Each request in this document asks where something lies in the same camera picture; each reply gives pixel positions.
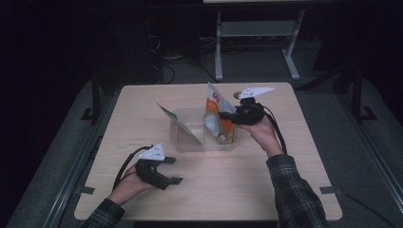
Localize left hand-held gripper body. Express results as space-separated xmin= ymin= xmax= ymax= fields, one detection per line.
xmin=135 ymin=142 xmax=173 ymax=191

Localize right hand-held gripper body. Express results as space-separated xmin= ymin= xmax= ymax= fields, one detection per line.
xmin=228 ymin=85 xmax=275 ymax=125

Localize orange white snack packet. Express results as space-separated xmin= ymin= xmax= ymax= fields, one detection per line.
xmin=203 ymin=82 xmax=238 ymax=145

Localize clear plastic container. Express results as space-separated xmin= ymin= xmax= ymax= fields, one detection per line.
xmin=169 ymin=107 xmax=240 ymax=153

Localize green snack packet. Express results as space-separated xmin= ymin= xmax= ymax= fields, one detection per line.
xmin=155 ymin=101 xmax=204 ymax=146

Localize person's left hand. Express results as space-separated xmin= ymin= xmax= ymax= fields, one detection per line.
xmin=108 ymin=172 xmax=157 ymax=207

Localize person's right hand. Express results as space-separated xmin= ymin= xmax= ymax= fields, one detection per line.
xmin=237 ymin=114 xmax=285 ymax=159

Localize white metal stand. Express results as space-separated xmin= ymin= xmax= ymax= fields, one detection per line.
xmin=214 ymin=9 xmax=307 ymax=82

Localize black metal stand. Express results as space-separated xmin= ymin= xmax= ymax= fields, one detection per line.
xmin=80 ymin=70 xmax=103 ymax=124
xmin=348 ymin=66 xmax=378 ymax=124

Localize left hand-held gripper cable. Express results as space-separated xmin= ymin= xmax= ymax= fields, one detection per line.
xmin=112 ymin=144 xmax=154 ymax=191

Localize hand-held gripper cable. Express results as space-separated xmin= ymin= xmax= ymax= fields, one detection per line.
xmin=112 ymin=144 xmax=154 ymax=191
xmin=261 ymin=104 xmax=288 ymax=156

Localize right hand-held gripper cable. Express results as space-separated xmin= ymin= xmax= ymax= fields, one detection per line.
xmin=261 ymin=104 xmax=288 ymax=156

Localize black floor cables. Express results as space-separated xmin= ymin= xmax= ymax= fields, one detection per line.
xmin=151 ymin=31 xmax=220 ymax=85

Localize black floor cable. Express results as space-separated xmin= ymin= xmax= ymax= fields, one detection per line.
xmin=343 ymin=193 xmax=397 ymax=228

